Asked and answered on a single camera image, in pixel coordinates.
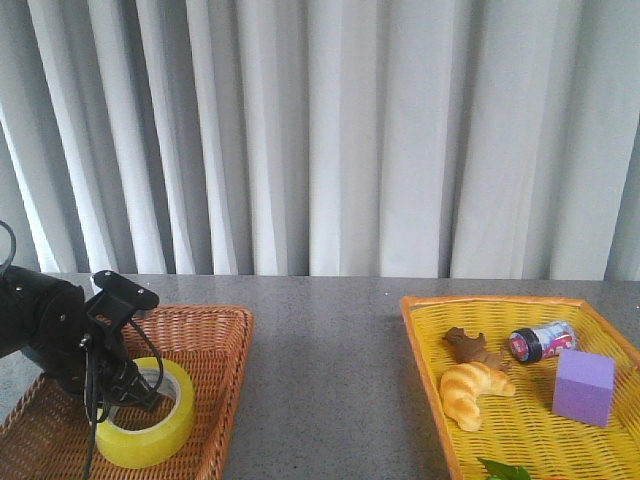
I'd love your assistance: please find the orange toy carrot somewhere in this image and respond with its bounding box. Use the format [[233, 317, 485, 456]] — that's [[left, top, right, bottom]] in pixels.
[[478, 458, 531, 480]]

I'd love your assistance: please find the toy croissant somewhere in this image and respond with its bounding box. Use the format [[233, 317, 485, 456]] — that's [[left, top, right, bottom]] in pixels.
[[439, 362, 516, 432]]

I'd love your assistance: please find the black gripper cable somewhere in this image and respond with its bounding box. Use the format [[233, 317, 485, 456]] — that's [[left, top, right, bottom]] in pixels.
[[79, 312, 165, 480]]

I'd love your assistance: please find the small printed jar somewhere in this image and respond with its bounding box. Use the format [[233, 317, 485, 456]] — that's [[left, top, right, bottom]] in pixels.
[[509, 320, 578, 363]]

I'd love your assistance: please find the brown wicker basket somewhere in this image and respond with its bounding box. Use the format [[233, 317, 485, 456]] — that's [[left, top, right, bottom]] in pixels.
[[1, 305, 254, 479]]

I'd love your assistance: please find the yellow woven basket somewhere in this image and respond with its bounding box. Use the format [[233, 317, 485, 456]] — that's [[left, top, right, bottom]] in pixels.
[[401, 295, 639, 479]]

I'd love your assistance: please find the yellow tape roll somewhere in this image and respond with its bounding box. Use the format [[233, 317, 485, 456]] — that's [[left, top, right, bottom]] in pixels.
[[96, 357, 195, 469]]

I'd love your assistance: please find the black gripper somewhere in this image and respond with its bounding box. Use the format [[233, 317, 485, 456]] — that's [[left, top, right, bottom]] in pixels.
[[80, 270, 159, 411]]

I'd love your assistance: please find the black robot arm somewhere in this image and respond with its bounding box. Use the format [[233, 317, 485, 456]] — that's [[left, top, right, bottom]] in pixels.
[[1, 266, 160, 411]]

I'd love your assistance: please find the white curtain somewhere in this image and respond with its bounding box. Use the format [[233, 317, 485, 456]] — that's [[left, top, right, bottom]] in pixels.
[[1, 1, 639, 280]]

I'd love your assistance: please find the purple foam cube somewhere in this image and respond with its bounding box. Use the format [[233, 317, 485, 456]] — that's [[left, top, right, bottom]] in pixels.
[[552, 350, 616, 428]]

